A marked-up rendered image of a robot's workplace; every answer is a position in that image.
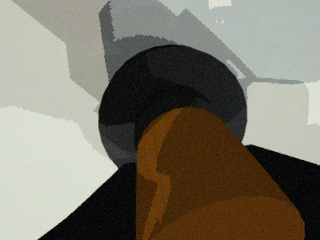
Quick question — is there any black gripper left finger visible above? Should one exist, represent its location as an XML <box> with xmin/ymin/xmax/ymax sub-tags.
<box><xmin>37</xmin><ymin>161</ymin><xmax>137</xmax><ymax>240</ymax></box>

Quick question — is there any orange knob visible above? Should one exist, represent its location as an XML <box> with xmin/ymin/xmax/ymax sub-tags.
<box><xmin>136</xmin><ymin>107</ymin><xmax>305</xmax><ymax>240</ymax></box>

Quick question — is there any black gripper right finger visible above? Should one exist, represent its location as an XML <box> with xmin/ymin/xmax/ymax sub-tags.
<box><xmin>245</xmin><ymin>144</ymin><xmax>320</xmax><ymax>240</ymax></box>

